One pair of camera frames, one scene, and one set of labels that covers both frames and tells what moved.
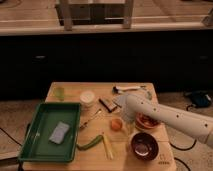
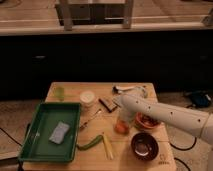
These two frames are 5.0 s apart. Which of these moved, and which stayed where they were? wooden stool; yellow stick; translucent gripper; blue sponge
Moved: translucent gripper
Stayed: blue sponge; yellow stick; wooden stool
